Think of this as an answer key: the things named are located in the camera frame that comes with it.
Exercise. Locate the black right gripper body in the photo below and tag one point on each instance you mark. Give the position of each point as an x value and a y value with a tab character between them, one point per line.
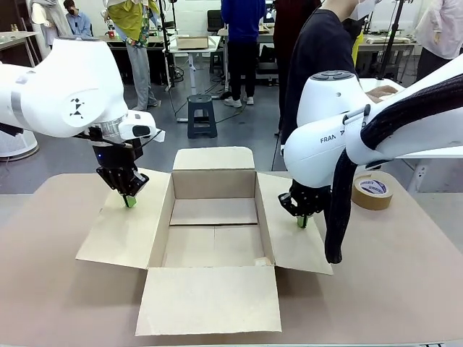
314	191

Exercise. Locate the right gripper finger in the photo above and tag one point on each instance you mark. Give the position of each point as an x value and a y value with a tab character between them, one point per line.
291	204
313	209

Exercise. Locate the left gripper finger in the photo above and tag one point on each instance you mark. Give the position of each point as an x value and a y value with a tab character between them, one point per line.
115	180
137	184

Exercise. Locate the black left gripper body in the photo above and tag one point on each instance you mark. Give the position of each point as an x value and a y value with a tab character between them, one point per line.
115	155

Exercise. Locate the large cardboard box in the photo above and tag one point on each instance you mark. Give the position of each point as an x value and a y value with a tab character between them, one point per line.
210	300

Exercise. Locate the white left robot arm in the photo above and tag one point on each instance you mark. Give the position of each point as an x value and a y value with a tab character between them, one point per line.
72	83

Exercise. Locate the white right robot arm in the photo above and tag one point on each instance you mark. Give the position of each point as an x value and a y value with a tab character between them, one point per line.
325	105

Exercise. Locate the person's left hand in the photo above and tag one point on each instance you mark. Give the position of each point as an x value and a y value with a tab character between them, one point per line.
380	94

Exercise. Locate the brown packing tape roll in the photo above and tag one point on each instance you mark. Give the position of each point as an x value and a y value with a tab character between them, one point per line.
372	200

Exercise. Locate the desk with dark panel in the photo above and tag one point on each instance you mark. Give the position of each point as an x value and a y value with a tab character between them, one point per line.
115	58

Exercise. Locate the dark plastic step stool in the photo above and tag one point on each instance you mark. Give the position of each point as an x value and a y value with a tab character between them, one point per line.
201	99

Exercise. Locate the white height-adjustable desk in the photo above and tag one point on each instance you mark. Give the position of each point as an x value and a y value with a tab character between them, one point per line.
192	68

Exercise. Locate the red cup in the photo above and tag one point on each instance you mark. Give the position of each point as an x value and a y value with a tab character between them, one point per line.
111	34

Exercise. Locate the white side table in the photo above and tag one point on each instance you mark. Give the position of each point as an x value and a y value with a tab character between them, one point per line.
372	83

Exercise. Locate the black tripod pole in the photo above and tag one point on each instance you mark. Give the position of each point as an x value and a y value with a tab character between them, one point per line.
166	36

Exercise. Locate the shallow cardboard box on desk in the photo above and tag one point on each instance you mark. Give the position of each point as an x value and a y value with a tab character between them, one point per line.
191	43

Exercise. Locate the person in light blue shirt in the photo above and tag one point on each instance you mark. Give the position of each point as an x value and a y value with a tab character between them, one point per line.
81	23

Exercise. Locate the person in black t-shirt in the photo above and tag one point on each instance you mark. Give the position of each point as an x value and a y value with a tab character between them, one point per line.
318	43

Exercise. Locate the figure in yellow apron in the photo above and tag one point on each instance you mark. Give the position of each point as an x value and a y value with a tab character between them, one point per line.
358	47

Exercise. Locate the figure in dark red coat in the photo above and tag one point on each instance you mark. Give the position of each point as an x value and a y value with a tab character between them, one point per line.
285	29

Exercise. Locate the black office chair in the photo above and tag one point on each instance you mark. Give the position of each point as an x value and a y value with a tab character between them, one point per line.
216	21

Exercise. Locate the black slanted stand pole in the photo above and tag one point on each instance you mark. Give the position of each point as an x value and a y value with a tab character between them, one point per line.
392	36

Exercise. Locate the person in blue sweater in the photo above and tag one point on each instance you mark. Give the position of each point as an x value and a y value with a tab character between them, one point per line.
240	29

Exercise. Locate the computer monitor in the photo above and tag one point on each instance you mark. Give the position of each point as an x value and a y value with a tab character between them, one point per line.
270	11

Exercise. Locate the person in pale pink shirt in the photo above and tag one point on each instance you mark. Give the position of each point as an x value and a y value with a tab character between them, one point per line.
445	29

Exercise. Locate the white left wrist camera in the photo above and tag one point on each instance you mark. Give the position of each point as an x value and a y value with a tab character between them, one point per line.
139	124

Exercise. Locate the white round pedestal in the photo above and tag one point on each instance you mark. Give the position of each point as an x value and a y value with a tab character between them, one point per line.
18	144

